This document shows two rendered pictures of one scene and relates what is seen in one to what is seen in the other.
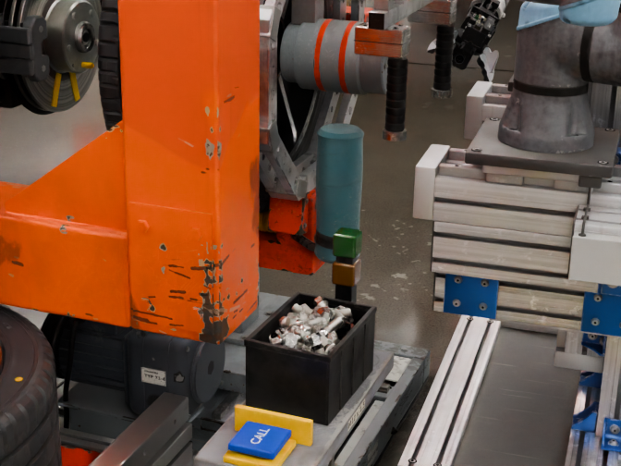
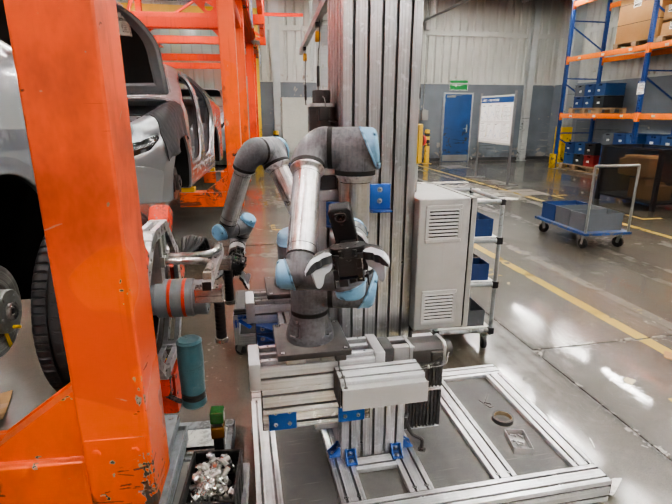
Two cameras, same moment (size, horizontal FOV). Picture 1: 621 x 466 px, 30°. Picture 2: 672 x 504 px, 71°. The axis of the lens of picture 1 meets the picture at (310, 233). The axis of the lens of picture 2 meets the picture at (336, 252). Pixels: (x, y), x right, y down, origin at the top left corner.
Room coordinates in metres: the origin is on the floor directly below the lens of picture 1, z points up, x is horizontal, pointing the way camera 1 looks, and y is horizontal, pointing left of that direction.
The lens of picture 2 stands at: (0.53, 0.19, 1.50)
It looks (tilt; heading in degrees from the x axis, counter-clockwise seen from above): 16 degrees down; 332
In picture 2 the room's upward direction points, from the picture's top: straight up
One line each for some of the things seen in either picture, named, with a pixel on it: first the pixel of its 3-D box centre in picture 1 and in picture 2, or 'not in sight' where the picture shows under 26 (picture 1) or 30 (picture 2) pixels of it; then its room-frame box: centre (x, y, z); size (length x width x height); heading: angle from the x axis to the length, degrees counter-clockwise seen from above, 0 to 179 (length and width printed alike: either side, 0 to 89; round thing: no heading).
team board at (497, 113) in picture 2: not in sight; (494, 137); (8.56, -8.02, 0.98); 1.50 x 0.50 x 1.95; 164
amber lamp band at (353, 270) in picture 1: (347, 271); (218, 429); (1.78, -0.06, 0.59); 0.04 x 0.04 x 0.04; 70
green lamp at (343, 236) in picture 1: (347, 242); (217, 414); (1.78, -0.06, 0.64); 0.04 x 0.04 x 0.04; 70
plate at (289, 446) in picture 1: (260, 450); not in sight; (1.43, 0.07, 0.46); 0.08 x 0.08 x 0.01; 70
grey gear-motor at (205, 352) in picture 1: (114, 377); not in sight; (2.01, 0.38, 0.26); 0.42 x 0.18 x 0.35; 70
